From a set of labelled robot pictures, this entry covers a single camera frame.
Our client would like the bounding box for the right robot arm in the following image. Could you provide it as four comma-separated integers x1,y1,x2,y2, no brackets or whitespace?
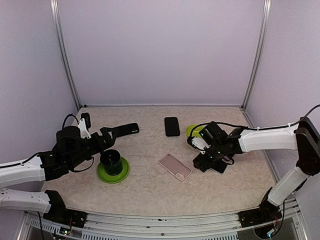
187,117,320,222

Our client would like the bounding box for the left aluminium frame post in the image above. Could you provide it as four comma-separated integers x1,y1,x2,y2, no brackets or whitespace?
50,0,82,111

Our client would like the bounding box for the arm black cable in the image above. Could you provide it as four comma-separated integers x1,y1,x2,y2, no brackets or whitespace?
61,113,81,130
212,104,320,131

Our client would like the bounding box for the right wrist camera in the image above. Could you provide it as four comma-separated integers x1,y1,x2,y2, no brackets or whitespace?
187,136,210,154

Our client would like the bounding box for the aluminium front rail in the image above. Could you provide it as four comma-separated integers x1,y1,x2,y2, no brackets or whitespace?
17,198,309,240

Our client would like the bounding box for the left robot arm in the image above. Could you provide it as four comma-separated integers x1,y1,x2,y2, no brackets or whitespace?
0,126,119,223

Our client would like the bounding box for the pink phone case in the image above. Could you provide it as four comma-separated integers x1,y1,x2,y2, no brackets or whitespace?
158,153,193,182

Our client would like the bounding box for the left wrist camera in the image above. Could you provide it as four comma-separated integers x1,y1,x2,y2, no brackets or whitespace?
78,112,91,139

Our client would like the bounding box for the dark green mug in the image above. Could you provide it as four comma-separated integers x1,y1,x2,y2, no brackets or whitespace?
99,149,123,176

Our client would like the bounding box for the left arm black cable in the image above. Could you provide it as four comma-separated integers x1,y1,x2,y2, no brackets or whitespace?
61,113,81,130

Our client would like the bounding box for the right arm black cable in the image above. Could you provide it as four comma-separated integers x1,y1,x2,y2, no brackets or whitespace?
212,104,320,131

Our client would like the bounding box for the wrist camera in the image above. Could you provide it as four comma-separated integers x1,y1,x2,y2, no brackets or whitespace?
78,112,91,139
187,136,210,154

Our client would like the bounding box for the right aluminium frame post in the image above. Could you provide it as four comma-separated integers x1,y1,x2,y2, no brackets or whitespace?
241,0,272,112

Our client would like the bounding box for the black phone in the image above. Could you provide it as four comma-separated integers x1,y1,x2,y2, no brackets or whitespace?
210,161,228,174

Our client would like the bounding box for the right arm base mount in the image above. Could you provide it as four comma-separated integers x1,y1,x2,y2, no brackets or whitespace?
238,188,282,228

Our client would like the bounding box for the green plate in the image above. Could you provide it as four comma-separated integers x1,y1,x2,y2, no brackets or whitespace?
97,157,130,184

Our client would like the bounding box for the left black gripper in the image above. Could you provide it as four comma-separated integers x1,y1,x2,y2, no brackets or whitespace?
68,126,119,169

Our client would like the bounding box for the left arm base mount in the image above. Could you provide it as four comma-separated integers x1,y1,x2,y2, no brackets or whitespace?
43,190,88,229

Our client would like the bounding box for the black phone case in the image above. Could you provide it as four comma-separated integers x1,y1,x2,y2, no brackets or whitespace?
117,122,140,137
164,116,180,137

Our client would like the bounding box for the green bowl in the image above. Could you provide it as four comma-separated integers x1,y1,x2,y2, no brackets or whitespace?
185,124,204,138

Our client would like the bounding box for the aluminium frame post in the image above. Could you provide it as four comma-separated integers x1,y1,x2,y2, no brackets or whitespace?
241,0,272,112
50,0,82,111

